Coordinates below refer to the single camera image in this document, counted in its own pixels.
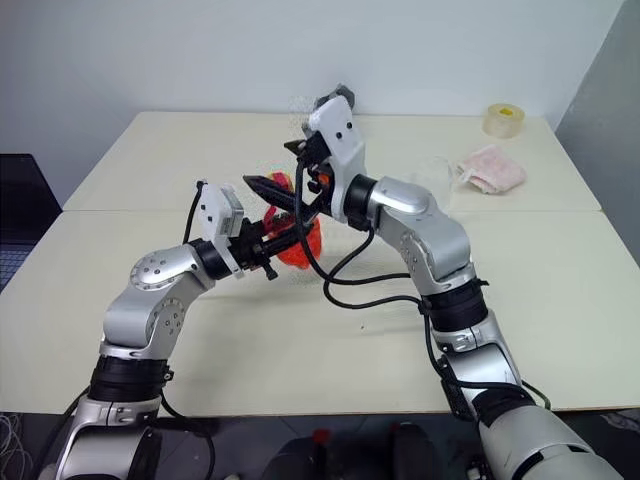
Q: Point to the dark rounded shape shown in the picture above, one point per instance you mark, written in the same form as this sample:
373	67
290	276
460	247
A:
300	457

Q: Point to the red mesh bag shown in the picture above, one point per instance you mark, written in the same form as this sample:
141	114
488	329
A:
300	256

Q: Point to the pink folded cloth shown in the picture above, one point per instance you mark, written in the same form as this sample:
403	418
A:
492	167

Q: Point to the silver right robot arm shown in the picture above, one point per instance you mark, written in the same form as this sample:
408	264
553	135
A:
430	230

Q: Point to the clear tape roll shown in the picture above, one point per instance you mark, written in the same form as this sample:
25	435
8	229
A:
505	121

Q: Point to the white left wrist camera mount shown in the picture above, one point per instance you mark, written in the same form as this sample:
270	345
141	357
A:
212	210

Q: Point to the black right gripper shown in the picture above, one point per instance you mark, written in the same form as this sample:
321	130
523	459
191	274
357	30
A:
316	160

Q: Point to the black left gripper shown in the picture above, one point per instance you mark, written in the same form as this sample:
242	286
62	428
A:
247	245

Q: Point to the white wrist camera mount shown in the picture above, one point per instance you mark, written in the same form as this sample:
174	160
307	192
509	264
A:
212	210
342	135

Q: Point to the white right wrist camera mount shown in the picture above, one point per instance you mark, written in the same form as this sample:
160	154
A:
342	135

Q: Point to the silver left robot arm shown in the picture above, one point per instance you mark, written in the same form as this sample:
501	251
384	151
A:
150	280

